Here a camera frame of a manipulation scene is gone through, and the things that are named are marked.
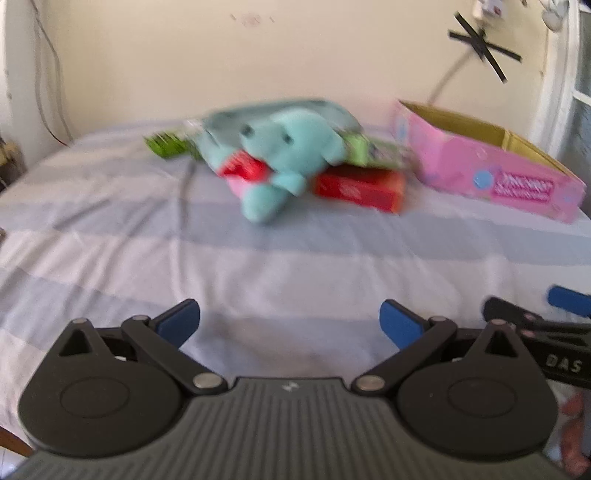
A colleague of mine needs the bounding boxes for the thin wall cables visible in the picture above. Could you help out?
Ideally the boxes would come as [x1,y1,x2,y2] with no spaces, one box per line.
[29,0,73,147]

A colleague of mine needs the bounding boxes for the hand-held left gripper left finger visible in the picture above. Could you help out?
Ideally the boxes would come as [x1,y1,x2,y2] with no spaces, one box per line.
[58,298,227,395]

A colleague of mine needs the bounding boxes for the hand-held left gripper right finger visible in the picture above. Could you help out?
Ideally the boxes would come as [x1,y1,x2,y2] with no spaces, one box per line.
[352,298,533,394]

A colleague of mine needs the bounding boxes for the striped bedsheet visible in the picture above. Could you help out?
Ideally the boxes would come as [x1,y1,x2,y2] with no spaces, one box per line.
[0,117,591,459]

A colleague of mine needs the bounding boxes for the red box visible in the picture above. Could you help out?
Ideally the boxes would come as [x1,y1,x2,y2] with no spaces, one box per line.
[313,166,407,214]

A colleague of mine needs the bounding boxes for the person's right hand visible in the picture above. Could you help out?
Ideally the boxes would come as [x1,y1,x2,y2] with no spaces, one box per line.
[560,392,591,476]

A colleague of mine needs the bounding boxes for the white framed patterned window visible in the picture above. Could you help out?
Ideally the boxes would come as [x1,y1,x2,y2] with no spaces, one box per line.
[531,0,591,182]

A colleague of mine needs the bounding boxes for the small white fan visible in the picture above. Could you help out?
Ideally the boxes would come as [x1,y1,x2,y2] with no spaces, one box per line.
[540,0,571,33]

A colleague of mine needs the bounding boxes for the brown wooden bed frame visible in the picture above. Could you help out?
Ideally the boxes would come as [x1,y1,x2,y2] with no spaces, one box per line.
[0,425,31,459]

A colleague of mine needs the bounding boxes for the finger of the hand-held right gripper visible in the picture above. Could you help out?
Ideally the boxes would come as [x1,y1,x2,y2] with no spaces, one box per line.
[482,297,544,330]
[547,285,591,319]

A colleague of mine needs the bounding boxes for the teal zipper pouch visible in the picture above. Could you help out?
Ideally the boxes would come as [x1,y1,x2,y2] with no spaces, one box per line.
[202,97,364,177]

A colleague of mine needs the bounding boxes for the black tape cross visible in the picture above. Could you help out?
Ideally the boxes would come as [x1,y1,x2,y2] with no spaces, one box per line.
[448,11,523,84]

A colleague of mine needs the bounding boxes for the white power cable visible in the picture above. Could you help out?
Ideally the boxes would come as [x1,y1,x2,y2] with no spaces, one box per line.
[427,50,477,105]

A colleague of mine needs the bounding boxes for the teal plush toy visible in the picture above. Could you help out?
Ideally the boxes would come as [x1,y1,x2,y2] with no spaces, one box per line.
[239,111,348,225]

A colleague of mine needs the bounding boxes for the lime green wipes packet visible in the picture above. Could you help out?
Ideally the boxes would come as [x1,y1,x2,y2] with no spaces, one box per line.
[143,117,206,162]

